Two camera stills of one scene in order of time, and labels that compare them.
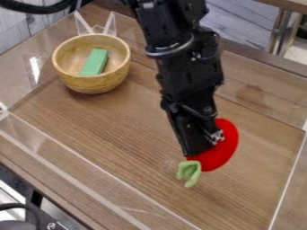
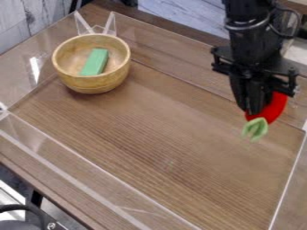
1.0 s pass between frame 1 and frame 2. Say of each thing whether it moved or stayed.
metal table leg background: stayed
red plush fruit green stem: moved
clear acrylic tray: stayed
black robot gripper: moved
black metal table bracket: stayed
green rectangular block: stayed
